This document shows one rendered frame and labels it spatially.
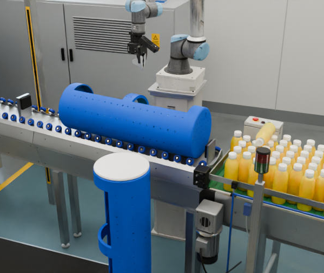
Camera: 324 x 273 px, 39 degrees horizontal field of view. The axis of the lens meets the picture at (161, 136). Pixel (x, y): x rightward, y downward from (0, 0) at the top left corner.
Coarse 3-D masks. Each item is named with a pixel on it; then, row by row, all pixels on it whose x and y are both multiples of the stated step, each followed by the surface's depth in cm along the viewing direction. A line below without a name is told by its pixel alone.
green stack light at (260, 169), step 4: (256, 164) 198; (260, 164) 196; (264, 164) 196; (268, 164) 197; (256, 168) 198; (260, 168) 197; (264, 168) 197; (268, 168) 198; (260, 172) 198; (264, 172) 198
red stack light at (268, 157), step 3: (255, 153) 197; (270, 153) 196; (255, 156) 198; (258, 156) 196; (261, 156) 195; (264, 156) 194; (267, 156) 195; (255, 159) 198; (258, 159) 196; (261, 159) 195; (264, 159) 195; (267, 159) 195; (261, 162) 196; (264, 162) 196; (267, 162) 196
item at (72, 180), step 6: (72, 180) 322; (72, 186) 324; (72, 192) 326; (72, 198) 329; (72, 204) 331; (78, 204) 334; (72, 210) 334; (78, 210) 336; (72, 216) 336; (78, 216) 338; (72, 222) 339; (78, 222) 339; (72, 228) 342; (78, 228) 341; (78, 234) 345
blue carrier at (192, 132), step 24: (72, 96) 272; (96, 96) 267; (144, 96) 270; (72, 120) 274; (96, 120) 264; (120, 120) 257; (144, 120) 250; (168, 120) 244; (192, 120) 240; (144, 144) 258; (168, 144) 247; (192, 144) 241
